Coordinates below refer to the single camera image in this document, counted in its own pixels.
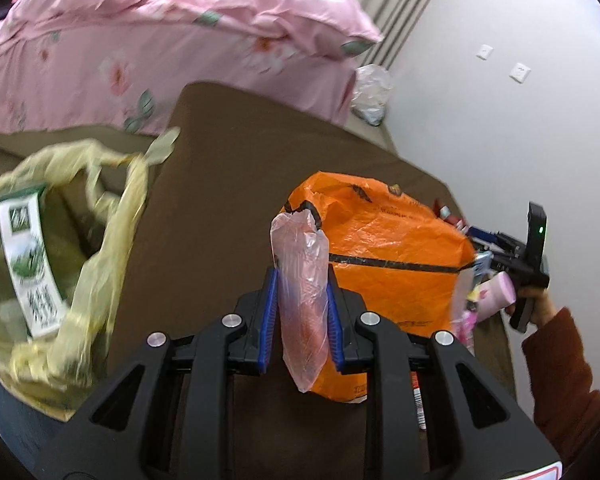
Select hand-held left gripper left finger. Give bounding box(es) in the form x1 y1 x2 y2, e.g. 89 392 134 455
40 266 281 480

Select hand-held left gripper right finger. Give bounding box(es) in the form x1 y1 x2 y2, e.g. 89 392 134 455
325 265 563 480

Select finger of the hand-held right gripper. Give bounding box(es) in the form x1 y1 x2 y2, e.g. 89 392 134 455
475 250 516 273
467 226 518 253

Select blue white packet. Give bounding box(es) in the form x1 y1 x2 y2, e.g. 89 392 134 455
462 251 493 306

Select pink clear plastic bag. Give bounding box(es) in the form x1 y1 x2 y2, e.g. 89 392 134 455
270 209 330 394

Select yellow-lined trash bin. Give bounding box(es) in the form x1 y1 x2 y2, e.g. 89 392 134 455
0 127 181 421

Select person's right forearm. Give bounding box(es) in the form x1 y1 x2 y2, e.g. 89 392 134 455
521 307 600 466

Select person's right hand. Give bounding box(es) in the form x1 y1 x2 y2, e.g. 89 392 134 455
505 285 561 328

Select pink snack packets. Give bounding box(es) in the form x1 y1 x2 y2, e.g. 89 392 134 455
472 271 518 323

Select small red white packets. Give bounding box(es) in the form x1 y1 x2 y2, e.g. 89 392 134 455
432 199 468 233

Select orange plastic bag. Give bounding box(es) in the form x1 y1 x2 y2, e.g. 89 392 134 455
279 171 477 404

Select red white wrapper strip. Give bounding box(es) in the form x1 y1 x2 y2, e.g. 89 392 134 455
410 371 428 431

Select clear crumpled plastic bag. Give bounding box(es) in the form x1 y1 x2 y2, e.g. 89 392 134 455
351 64 393 127

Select green white carton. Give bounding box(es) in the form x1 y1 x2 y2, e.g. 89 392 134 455
0 187 67 338

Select striped curtain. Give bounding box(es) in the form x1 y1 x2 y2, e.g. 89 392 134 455
367 0 456 71

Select person's leg in jeans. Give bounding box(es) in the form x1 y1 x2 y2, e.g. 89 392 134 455
0 375 76 476

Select pink floral quilt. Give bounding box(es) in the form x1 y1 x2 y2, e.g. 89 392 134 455
0 0 385 135

